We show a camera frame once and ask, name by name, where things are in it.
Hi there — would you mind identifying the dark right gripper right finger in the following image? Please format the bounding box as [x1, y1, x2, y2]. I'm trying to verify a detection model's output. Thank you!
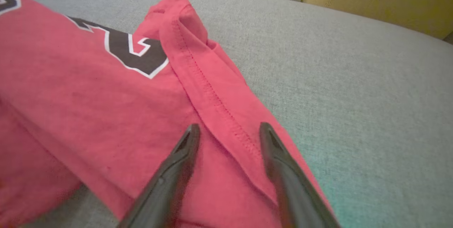
[259, 122, 340, 228]

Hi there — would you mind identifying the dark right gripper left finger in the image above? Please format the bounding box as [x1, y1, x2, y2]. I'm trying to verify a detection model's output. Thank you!
[117, 124, 201, 228]

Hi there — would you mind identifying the red basketball jersey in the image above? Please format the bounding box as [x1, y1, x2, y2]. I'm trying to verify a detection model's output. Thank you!
[0, 0, 337, 228]

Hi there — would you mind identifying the wide grey chaise cushion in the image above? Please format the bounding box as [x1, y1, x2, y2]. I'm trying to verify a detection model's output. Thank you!
[0, 0, 453, 228]

